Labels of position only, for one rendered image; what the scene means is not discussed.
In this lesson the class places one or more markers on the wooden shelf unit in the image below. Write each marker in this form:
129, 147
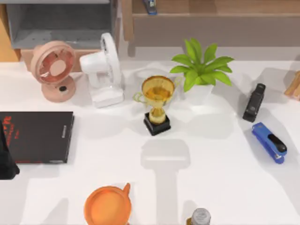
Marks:
211, 21

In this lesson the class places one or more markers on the gold trophy on black base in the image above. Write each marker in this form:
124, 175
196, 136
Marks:
156, 93

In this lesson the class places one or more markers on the blue and black stapler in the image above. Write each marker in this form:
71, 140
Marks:
267, 140

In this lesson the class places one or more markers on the black book with red print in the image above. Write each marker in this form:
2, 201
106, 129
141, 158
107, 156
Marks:
42, 136

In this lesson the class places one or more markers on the green plant in white pot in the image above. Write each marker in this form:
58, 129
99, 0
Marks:
201, 68

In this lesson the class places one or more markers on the bottle with grey cap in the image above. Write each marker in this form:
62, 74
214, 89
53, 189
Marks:
200, 216

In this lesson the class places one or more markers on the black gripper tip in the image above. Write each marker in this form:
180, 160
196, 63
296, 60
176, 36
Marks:
7, 154

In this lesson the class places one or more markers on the small blue stapler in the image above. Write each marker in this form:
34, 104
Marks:
150, 6

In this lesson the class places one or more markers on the white desk fan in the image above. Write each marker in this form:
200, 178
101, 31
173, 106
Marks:
103, 70

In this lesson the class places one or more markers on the grey cabinet with dark inside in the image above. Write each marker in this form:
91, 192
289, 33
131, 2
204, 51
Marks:
61, 21

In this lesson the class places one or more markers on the wooden block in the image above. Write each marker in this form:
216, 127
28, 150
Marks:
294, 87

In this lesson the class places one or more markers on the pink desk fan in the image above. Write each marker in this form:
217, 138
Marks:
55, 70

